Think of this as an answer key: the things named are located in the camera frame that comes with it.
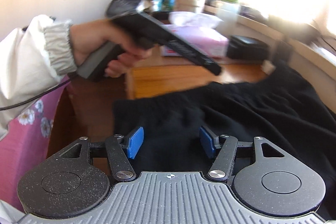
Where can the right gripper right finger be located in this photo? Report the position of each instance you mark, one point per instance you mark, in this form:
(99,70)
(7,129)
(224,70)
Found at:
(222,150)

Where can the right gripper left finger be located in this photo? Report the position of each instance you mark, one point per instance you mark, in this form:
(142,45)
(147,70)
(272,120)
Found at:
(120,149)

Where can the black garment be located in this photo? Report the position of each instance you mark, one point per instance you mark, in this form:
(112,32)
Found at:
(284,108)

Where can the white sleeved forearm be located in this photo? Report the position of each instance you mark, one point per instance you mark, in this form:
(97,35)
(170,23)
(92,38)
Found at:
(33,61)

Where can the person's left hand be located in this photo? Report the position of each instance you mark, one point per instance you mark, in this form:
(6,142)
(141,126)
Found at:
(88,37)

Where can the white plastic bag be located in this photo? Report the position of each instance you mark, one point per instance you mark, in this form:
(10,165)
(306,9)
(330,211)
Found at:
(191,19)

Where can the wooden nightstand cabinet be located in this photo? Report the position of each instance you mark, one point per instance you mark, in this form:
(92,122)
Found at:
(160,75)

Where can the pink tissue pack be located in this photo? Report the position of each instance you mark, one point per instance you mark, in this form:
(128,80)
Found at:
(207,40)

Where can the pink floral bedsheet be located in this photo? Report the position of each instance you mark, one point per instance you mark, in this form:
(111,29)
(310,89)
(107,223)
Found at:
(38,132)

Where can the black box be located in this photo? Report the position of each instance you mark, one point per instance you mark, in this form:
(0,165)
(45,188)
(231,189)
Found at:
(246,48)

